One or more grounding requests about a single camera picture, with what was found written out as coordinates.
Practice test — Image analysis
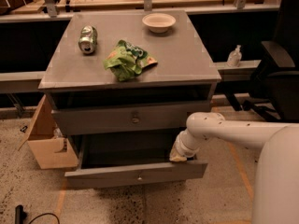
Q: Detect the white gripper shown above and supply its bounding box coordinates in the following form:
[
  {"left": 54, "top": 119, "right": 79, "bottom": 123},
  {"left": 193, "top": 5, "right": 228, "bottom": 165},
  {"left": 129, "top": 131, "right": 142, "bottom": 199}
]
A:
[{"left": 169, "top": 130, "right": 202, "bottom": 162}]

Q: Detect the grey drawer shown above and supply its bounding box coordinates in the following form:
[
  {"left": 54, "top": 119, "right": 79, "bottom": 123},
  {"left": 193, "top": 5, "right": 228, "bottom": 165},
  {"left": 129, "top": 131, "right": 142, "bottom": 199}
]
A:
[
  {"left": 65, "top": 129, "right": 207, "bottom": 188},
  {"left": 52, "top": 102, "right": 211, "bottom": 135}
]

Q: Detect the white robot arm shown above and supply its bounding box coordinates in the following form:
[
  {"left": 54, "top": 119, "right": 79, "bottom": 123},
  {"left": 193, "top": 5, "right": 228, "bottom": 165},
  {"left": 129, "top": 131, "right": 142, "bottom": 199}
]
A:
[{"left": 170, "top": 112, "right": 299, "bottom": 224}]

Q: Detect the grey top drawer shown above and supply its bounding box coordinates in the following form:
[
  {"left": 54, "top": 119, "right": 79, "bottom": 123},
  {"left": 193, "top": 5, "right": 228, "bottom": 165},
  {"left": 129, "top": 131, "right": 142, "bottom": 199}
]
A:
[{"left": 52, "top": 102, "right": 211, "bottom": 135}]

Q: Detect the grey drawer cabinet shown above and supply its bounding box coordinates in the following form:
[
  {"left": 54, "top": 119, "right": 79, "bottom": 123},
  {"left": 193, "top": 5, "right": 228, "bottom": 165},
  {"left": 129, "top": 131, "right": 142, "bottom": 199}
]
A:
[{"left": 39, "top": 10, "right": 221, "bottom": 188}]

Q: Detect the open cardboard box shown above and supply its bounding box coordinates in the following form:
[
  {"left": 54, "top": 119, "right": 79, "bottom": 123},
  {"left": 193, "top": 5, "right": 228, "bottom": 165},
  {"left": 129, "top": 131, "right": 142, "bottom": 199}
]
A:
[{"left": 19, "top": 96, "right": 78, "bottom": 169}]

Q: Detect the green chip bag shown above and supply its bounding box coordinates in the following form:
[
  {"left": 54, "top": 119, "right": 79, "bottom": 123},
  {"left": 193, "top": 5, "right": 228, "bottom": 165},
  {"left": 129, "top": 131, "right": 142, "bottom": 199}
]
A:
[{"left": 103, "top": 40, "right": 158, "bottom": 82}]

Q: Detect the clear sanitizer bottle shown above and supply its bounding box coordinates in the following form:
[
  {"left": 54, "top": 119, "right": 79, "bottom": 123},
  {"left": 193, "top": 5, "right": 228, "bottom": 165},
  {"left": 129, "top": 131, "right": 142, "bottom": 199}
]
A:
[{"left": 227, "top": 45, "right": 242, "bottom": 67}]

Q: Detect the black office chair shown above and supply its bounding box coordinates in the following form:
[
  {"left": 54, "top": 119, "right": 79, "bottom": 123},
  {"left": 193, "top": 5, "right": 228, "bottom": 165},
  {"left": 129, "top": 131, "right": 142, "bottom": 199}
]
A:
[{"left": 222, "top": 0, "right": 299, "bottom": 123}]

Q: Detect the white paper bowl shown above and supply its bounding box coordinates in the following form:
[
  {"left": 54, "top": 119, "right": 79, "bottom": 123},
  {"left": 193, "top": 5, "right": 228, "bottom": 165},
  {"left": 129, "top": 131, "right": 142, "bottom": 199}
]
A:
[{"left": 142, "top": 13, "right": 176, "bottom": 34}]

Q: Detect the crushed green soda can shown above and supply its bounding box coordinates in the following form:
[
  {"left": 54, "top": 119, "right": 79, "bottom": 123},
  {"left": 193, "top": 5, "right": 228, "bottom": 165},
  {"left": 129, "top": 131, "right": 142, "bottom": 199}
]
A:
[{"left": 78, "top": 25, "right": 97, "bottom": 54}]

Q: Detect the grey metal rail frame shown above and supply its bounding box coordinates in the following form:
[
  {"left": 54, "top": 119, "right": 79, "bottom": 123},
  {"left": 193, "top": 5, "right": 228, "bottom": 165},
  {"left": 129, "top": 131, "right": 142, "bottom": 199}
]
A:
[{"left": 0, "top": 4, "right": 278, "bottom": 93}]

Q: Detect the black cable on floor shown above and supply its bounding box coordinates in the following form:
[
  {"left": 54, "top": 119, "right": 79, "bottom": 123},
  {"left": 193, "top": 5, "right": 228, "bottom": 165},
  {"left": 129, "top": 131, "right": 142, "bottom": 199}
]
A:
[{"left": 14, "top": 204, "right": 61, "bottom": 224}]

